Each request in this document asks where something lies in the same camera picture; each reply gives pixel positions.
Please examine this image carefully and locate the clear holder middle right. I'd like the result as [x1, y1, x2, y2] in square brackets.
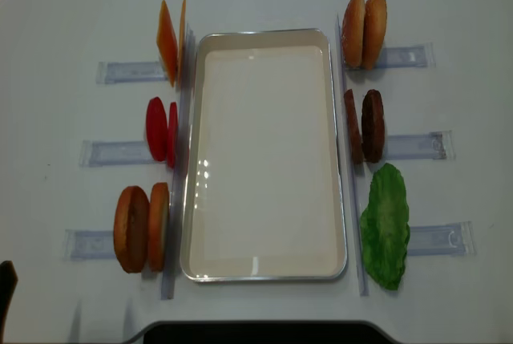
[384, 131, 455, 160]

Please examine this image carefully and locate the green lettuce leaf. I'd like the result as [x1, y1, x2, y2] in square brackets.
[360, 163, 410, 291]

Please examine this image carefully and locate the long clear rail right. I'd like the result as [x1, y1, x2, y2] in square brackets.
[335, 14, 369, 297]

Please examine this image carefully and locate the top-right left bun half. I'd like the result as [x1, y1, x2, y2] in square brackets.
[341, 0, 366, 67]

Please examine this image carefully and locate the bun slice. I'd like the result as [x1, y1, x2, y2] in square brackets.
[147, 182, 169, 273]
[113, 185, 149, 273]

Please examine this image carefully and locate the orange cheese slice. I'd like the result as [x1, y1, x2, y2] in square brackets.
[156, 0, 178, 87]
[177, 0, 186, 85]

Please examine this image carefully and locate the left red tomato slice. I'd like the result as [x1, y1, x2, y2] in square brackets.
[145, 97, 168, 162]

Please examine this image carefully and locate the clear holder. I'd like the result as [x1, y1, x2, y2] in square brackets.
[407, 221, 476, 257]
[95, 61, 168, 84]
[384, 131, 455, 160]
[375, 42, 436, 69]
[63, 229, 116, 261]
[79, 140, 159, 168]

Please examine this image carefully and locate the right dark meat patty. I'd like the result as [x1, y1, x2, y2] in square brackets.
[362, 89, 385, 164]

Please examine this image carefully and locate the left brown meat patty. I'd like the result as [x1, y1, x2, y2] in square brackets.
[343, 89, 364, 164]

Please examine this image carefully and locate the right red tomato slice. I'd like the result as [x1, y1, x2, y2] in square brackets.
[167, 102, 179, 169]

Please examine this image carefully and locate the red tomato slice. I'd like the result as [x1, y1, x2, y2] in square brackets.
[145, 97, 168, 162]
[167, 102, 179, 169]

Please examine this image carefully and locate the clear holder top right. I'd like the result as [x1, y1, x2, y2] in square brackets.
[375, 42, 436, 69]

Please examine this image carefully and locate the clear holder top left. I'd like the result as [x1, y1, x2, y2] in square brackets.
[95, 61, 168, 84]

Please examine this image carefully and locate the clear holder bottom right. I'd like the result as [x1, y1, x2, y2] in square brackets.
[407, 221, 476, 257]

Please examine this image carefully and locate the right orange cheese slice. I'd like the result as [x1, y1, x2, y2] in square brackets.
[177, 0, 186, 85]

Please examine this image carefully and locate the black robot base front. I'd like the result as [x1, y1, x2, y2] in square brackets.
[143, 322, 392, 343]

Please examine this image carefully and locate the white metal tray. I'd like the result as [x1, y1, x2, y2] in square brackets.
[180, 28, 347, 282]

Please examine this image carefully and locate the clear holder bottom left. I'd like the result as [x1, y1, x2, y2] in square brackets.
[63, 229, 116, 261]

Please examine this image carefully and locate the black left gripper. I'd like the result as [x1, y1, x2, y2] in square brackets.
[0, 261, 18, 322]

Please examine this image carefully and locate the top-right bun half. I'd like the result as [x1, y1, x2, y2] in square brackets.
[341, 0, 366, 67]
[362, 0, 387, 70]

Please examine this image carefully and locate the long clear rail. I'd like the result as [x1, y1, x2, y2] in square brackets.
[160, 24, 196, 300]
[335, 14, 369, 297]

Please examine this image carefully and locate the left orange cheese slice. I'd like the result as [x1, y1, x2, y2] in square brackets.
[156, 0, 178, 87]

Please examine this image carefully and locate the top-right right bun half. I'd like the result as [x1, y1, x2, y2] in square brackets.
[362, 0, 387, 70]

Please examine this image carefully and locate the long clear rail left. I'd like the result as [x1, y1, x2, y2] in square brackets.
[160, 24, 196, 300]

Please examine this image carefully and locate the clear holder middle left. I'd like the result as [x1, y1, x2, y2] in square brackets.
[79, 140, 159, 168]

